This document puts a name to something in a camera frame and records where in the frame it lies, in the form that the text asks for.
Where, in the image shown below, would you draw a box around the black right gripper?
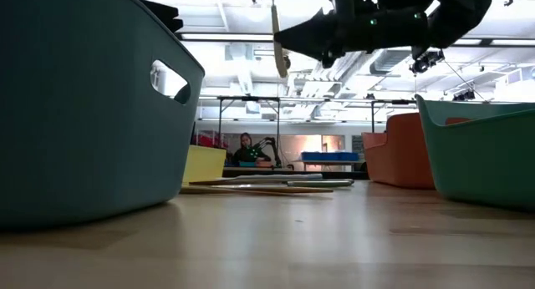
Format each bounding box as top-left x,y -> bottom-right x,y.
273,0 -> 431,70

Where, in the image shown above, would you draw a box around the cream-handled cutlery piece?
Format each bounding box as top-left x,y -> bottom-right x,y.
269,0 -> 290,79

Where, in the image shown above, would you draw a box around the green-handled knife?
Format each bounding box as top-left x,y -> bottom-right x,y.
286,179 -> 355,188

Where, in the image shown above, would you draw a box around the teal wave-patterned cutlery piece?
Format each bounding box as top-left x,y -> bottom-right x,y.
188,173 -> 324,186

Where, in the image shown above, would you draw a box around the long ceiling light bar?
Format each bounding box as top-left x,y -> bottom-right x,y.
175,31 -> 535,48

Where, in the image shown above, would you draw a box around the blue storage bins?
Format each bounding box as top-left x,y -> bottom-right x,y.
300,150 -> 361,163

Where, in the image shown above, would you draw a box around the person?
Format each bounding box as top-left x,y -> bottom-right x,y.
232,132 -> 273,165

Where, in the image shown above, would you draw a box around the red storage crates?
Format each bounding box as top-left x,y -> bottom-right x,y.
191,131 -> 223,149

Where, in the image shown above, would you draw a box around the dark teal plastic bin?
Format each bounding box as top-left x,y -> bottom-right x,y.
0,0 -> 206,232

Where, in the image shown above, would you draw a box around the dark background workbench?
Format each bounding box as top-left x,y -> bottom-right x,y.
223,166 -> 369,180

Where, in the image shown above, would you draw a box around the yellow plastic bin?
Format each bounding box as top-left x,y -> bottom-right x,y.
181,144 -> 227,185

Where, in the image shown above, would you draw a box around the orange plastic bin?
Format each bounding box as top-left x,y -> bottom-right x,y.
361,112 -> 436,190

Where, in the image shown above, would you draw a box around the black ceiling track light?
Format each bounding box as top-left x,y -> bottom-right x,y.
452,89 -> 478,103

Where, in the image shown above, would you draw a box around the green plastic bin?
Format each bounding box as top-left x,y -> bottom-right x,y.
415,94 -> 535,211

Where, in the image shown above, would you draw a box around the black metal frame stand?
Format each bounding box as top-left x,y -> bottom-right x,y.
216,95 -> 282,150
369,99 -> 419,134

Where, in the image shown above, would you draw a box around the black ceiling camera rig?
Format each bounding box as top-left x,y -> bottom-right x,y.
409,48 -> 446,75

